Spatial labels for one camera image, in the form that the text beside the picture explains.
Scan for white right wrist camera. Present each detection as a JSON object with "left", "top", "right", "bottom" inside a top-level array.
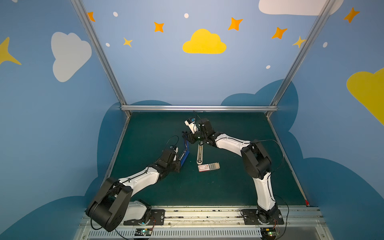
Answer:
[{"left": 185, "top": 118, "right": 199, "bottom": 134}]

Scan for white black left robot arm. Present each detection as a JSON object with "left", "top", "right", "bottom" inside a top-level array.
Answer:
[{"left": 86, "top": 145, "right": 182, "bottom": 232}]

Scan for right aluminium frame post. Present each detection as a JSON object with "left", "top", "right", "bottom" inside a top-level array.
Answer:
[{"left": 270, "top": 0, "right": 337, "bottom": 110}]

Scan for left aluminium frame post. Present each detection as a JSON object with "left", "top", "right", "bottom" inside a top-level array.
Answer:
[{"left": 71, "top": 0, "right": 127, "bottom": 107}]

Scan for beige black stapler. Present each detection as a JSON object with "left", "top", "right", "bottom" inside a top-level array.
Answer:
[{"left": 197, "top": 144, "right": 204, "bottom": 165}]

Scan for aluminium back crossbar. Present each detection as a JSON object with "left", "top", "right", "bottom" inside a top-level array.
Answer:
[{"left": 121, "top": 105, "right": 278, "bottom": 112}]

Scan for left green circuit board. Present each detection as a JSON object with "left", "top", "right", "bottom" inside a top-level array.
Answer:
[{"left": 135, "top": 229, "right": 153, "bottom": 237}]

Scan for aluminium front rail frame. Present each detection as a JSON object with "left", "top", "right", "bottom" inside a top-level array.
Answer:
[{"left": 74, "top": 206, "right": 333, "bottom": 240}]

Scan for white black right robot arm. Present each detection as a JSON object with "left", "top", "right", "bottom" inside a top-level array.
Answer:
[{"left": 183, "top": 118, "right": 278, "bottom": 224}]

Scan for red white staple box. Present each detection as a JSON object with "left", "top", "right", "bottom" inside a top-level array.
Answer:
[{"left": 198, "top": 163, "right": 220, "bottom": 173}]

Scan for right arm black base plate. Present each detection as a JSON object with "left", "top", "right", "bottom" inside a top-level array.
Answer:
[{"left": 241, "top": 209, "right": 285, "bottom": 225}]

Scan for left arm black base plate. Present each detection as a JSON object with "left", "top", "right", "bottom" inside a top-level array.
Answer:
[{"left": 123, "top": 209, "right": 166, "bottom": 226}]

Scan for right green circuit board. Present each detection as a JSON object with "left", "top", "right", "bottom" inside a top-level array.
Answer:
[{"left": 260, "top": 228, "right": 277, "bottom": 240}]

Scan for aluminium frame post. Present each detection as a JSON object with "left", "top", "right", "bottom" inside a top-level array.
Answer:
[
  {"left": 270, "top": 0, "right": 337, "bottom": 110},
  {"left": 71, "top": 0, "right": 127, "bottom": 107}
]

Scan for green circuit board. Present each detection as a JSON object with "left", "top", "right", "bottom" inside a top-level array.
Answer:
[
  {"left": 260, "top": 228, "right": 277, "bottom": 240},
  {"left": 135, "top": 229, "right": 153, "bottom": 237}
]

